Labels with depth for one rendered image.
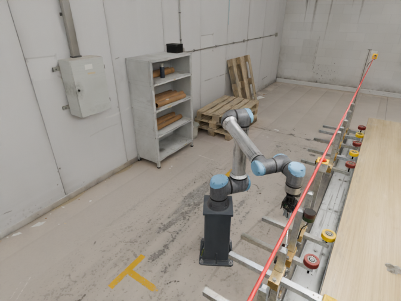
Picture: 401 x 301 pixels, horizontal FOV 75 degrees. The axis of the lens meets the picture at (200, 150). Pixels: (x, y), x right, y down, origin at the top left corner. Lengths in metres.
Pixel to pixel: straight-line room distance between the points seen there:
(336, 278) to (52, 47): 3.07
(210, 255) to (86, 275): 1.13
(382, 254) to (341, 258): 0.24
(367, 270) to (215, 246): 1.28
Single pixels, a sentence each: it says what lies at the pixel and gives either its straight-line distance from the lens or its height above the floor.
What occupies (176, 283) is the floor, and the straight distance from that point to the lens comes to 2.57.
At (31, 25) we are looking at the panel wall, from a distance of 3.15.
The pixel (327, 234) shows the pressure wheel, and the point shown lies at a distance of 1.83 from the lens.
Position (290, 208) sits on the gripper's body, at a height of 1.10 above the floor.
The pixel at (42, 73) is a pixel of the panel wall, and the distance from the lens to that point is 3.18.
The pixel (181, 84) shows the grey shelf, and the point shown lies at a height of 1.05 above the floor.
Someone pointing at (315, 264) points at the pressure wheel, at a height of 0.91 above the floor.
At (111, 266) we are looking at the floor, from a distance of 2.79.
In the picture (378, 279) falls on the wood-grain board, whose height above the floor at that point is 0.90.
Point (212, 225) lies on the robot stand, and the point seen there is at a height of 0.46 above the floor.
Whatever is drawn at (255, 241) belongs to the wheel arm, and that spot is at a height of 0.86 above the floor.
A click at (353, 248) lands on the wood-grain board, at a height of 0.90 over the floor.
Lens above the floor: 2.10
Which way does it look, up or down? 28 degrees down
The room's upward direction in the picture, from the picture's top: straight up
